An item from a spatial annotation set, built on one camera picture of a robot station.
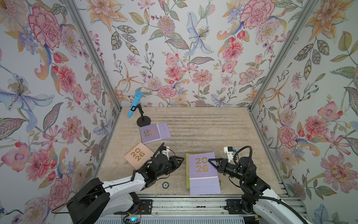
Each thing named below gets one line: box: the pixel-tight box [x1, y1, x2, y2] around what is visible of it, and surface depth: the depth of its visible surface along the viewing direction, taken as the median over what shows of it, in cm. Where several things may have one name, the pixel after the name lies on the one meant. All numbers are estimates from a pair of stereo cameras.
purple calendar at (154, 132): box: [139, 122, 172, 145], surface depth 106 cm
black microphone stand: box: [130, 103, 152, 128], surface depth 112 cm
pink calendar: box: [123, 141, 155, 170], surface depth 95 cm
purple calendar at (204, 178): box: [188, 151, 222, 196], surface depth 74 cm
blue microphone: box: [127, 90, 144, 119], surface depth 94 cm
